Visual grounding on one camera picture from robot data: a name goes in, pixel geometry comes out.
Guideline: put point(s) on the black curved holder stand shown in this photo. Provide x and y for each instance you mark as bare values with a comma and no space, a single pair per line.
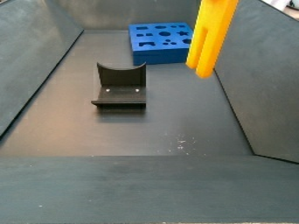
121,86

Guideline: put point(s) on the yellow double-square peg object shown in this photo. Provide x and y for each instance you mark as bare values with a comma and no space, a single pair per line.
209,31

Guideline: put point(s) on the blue foam shape board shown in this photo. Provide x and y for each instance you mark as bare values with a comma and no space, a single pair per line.
159,43

